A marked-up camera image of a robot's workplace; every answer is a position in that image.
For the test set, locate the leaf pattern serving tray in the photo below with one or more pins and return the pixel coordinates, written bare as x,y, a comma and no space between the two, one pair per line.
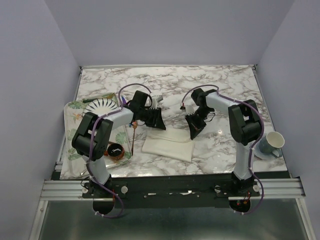
73,166

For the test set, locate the rose gold fork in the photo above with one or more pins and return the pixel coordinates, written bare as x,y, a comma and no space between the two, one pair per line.
134,126

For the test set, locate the white saucer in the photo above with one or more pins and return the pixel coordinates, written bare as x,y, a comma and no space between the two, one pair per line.
265,156

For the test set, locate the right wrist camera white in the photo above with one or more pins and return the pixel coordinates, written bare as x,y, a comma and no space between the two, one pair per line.
187,108

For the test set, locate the aluminium frame rail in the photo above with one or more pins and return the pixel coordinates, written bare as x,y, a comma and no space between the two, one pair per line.
54,190

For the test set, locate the blue grey mug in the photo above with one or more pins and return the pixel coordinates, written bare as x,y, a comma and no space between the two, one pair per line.
271,144

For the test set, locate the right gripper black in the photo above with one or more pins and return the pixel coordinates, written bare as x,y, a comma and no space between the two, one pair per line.
195,128

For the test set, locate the black and copper small bowl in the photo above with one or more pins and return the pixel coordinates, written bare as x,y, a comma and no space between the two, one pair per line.
115,151

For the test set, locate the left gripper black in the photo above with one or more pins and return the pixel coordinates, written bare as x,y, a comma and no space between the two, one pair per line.
157,121

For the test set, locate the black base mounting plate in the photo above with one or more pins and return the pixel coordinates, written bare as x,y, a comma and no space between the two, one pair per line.
178,191

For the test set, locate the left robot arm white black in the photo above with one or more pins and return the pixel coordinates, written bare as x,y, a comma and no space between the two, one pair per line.
93,133

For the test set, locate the green chopsticks on tray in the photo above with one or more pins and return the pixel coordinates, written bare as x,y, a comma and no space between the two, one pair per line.
109,95

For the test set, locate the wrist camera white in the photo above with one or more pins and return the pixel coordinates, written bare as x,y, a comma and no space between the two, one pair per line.
187,108
156,100

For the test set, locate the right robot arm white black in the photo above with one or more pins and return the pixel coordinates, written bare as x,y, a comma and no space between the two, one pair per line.
245,123

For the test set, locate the white cloth napkin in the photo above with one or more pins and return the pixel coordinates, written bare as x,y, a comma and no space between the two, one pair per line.
172,143

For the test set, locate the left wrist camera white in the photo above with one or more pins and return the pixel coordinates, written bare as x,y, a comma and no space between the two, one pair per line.
156,100

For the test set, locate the white plate blue stripes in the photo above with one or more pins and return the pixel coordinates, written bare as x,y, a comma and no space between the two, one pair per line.
100,106

